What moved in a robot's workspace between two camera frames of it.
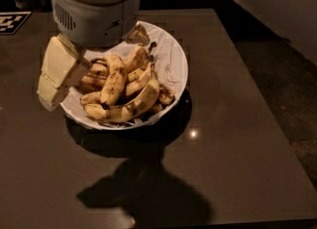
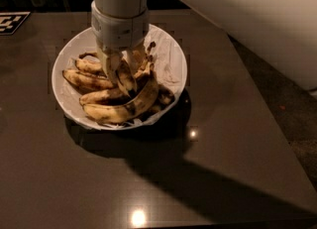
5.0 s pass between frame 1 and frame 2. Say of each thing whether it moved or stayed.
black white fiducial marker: stayed
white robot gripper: moved
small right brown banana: stayed
